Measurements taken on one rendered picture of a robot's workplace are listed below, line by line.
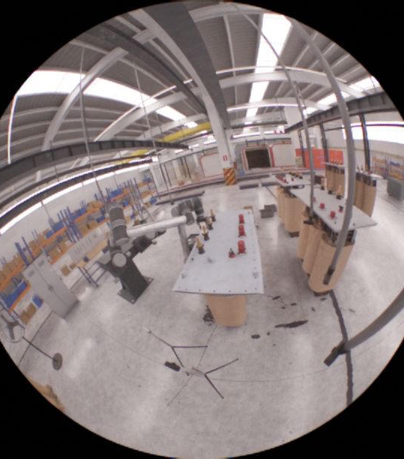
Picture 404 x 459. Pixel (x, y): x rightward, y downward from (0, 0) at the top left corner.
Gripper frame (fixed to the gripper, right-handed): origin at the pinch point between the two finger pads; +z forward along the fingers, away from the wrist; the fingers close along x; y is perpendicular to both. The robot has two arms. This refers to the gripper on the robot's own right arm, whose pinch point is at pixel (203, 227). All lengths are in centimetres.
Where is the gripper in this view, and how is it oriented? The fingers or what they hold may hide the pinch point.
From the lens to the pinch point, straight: 170.5
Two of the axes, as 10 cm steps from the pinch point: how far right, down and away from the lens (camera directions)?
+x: -9.3, 0.8, 3.6
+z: 2.5, 8.6, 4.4
